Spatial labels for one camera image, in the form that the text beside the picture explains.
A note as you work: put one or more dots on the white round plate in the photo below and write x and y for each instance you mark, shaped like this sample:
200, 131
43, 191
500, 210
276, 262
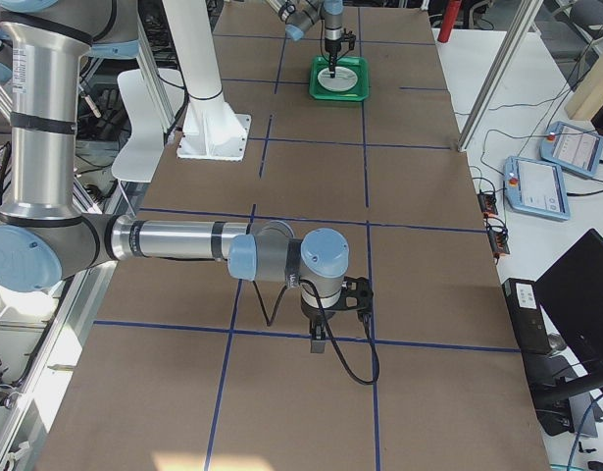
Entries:
341, 80

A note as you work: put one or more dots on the green plastic tray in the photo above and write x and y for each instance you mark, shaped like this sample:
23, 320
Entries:
357, 94

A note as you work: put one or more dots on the red cylinder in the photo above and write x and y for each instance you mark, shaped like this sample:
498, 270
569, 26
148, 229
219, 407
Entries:
449, 19

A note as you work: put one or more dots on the black computer box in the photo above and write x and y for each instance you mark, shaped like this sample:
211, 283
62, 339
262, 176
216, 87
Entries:
526, 316

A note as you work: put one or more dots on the orange black connector block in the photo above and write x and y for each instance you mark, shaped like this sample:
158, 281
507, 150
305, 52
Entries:
487, 203

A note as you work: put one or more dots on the near blue teach pendant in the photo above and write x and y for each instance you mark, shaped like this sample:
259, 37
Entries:
536, 188

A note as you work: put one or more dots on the blue teach pendant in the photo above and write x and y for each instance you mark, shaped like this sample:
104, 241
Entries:
576, 150
536, 188

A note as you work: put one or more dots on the far blue teach pendant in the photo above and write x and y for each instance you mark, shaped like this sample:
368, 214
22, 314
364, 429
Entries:
576, 150

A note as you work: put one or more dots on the black monitor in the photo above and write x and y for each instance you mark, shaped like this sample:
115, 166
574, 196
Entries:
571, 293

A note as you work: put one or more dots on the wooden board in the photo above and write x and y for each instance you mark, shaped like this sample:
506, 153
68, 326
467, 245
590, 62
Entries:
588, 98

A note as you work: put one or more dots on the black gripper camera mount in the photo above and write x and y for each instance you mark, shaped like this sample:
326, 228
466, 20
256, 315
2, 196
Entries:
357, 294

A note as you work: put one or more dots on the white camera pillar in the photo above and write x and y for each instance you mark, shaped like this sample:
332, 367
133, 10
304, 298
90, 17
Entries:
203, 127

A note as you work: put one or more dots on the white metal base plate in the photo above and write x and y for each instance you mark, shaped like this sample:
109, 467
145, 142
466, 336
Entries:
232, 142

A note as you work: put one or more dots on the aluminium profile post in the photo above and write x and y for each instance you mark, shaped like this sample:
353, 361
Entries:
510, 45

